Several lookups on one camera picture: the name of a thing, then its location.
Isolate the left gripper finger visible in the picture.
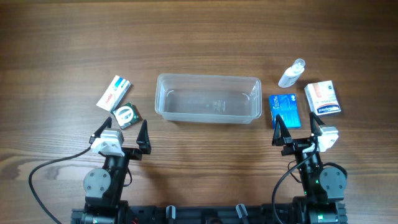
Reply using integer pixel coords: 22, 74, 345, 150
89, 116, 112, 144
136, 119, 152, 154

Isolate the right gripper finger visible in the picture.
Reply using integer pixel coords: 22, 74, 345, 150
309, 112, 324, 136
272, 114, 292, 146

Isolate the green Zam-Buk box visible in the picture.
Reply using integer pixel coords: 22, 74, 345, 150
112, 103, 141, 129

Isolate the white Hansaplast box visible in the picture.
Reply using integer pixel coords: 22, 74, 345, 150
304, 80, 341, 116

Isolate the blue medicine box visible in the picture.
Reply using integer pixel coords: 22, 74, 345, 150
269, 94, 301, 128

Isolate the white Panadol box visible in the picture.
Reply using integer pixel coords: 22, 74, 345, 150
96, 75, 131, 112

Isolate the white spray bottle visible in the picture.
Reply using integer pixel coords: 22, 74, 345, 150
278, 58, 305, 88

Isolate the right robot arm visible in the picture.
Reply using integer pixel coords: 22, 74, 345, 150
271, 112, 348, 224

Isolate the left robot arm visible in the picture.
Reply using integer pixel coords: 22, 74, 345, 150
80, 117, 151, 224

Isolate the clear plastic container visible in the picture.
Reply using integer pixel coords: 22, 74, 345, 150
155, 73, 262, 124

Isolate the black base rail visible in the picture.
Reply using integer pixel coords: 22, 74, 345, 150
70, 203, 348, 224

